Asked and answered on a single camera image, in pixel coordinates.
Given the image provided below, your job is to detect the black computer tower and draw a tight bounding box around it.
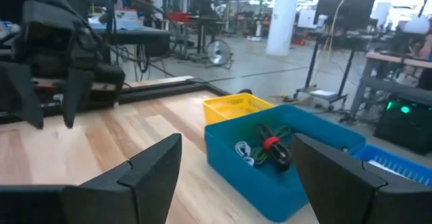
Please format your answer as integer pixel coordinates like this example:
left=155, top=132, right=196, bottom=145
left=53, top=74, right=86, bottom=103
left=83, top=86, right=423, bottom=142
left=374, top=97, right=432, bottom=156

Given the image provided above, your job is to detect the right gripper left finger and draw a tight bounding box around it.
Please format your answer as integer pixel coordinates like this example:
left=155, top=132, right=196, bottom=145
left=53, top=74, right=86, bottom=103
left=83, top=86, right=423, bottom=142
left=0, top=132, right=183, bottom=224

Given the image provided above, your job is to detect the teal plastic bin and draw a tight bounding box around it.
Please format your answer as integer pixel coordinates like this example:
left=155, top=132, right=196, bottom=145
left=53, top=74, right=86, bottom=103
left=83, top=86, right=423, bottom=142
left=204, top=104, right=367, bottom=223

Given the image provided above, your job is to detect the white building column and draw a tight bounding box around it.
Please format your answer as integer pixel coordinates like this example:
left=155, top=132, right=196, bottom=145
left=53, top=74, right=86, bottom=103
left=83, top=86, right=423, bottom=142
left=265, top=0, right=301, bottom=57

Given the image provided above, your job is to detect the white cable bundle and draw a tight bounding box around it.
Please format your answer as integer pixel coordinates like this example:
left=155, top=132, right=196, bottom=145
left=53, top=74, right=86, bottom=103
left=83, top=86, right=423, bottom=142
left=234, top=140, right=257, bottom=167

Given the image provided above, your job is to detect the yellow plastic basket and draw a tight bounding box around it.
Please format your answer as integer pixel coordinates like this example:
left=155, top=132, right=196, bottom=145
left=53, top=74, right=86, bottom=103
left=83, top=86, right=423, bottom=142
left=202, top=92, right=275, bottom=126

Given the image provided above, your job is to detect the metal floor fan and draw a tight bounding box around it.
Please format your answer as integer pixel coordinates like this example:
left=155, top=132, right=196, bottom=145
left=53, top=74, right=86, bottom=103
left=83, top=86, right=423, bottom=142
left=205, top=38, right=234, bottom=69

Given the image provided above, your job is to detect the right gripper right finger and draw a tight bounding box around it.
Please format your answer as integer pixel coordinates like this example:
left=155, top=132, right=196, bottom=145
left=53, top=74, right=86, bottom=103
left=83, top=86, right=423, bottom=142
left=292, top=132, right=432, bottom=224

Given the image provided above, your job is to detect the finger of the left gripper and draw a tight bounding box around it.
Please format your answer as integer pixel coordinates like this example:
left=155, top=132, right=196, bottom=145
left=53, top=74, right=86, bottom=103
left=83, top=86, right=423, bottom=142
left=62, top=68, right=95, bottom=130
left=3, top=63, right=45, bottom=130

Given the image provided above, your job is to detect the blue plastic basket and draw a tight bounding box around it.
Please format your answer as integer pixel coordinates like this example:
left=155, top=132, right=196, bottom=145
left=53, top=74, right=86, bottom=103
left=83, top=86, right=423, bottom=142
left=350, top=144, right=432, bottom=187

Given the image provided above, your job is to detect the black computer monitor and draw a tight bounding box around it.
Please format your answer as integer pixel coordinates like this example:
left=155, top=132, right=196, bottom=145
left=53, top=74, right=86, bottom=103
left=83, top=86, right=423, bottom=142
left=313, top=0, right=378, bottom=31

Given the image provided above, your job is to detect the white round object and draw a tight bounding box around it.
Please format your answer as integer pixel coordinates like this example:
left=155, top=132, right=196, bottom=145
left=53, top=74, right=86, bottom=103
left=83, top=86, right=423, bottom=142
left=403, top=16, right=432, bottom=35

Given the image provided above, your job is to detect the wooden background desk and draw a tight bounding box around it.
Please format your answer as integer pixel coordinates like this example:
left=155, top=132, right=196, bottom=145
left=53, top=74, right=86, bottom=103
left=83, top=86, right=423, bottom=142
left=349, top=51, right=432, bottom=122

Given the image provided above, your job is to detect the grey side desk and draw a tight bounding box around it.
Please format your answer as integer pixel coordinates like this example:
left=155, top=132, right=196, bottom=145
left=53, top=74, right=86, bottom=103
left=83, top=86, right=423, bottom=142
left=94, top=27, right=171, bottom=59

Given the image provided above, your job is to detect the black metal table frame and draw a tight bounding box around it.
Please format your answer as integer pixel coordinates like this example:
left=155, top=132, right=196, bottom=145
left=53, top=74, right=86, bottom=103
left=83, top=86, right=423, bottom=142
left=0, top=77, right=230, bottom=123

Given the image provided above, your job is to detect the black cable with red tie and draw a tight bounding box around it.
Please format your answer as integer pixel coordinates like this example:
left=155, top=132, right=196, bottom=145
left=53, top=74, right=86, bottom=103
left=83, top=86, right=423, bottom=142
left=256, top=123, right=294, bottom=171

